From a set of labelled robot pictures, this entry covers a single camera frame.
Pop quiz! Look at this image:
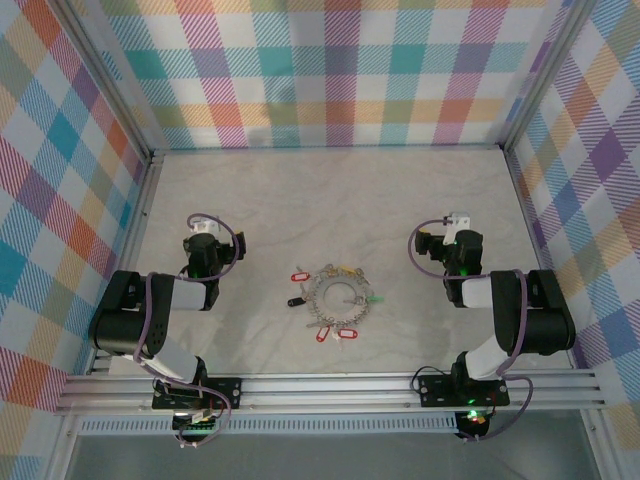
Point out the large metal keyring with keys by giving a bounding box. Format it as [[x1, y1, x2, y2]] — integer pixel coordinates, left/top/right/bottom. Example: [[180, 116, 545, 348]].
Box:
[[303, 263, 375, 331]]

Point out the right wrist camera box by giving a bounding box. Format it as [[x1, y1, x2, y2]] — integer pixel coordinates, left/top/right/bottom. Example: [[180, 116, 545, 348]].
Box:
[[443, 210, 472, 246]]

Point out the aluminium table edge rail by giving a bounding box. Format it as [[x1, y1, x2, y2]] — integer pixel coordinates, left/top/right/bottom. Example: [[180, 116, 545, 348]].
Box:
[[149, 143, 507, 157], [502, 147, 596, 372], [88, 153, 165, 375]]

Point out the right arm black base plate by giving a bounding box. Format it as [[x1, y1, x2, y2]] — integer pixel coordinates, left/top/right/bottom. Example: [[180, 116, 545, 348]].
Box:
[[418, 372, 511, 408]]

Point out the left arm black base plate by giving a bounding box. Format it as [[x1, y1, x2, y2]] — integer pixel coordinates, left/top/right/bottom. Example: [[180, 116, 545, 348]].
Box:
[[152, 377, 244, 411]]

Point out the aluminium mounting rail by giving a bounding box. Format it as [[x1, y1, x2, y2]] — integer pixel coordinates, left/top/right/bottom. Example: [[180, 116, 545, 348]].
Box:
[[54, 372, 606, 415]]

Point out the slotted grey cable duct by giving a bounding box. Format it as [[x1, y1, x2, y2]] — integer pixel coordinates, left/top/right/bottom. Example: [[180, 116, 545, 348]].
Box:
[[77, 413, 461, 437]]

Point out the aluminium corner post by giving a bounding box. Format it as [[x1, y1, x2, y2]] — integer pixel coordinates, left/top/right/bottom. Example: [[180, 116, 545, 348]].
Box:
[[499, 0, 597, 151], [57, 0, 155, 162]]

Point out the aluminium frame leg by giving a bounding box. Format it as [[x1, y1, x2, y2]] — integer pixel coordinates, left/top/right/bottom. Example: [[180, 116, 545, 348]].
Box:
[[580, 409, 617, 480], [45, 414, 82, 480]]

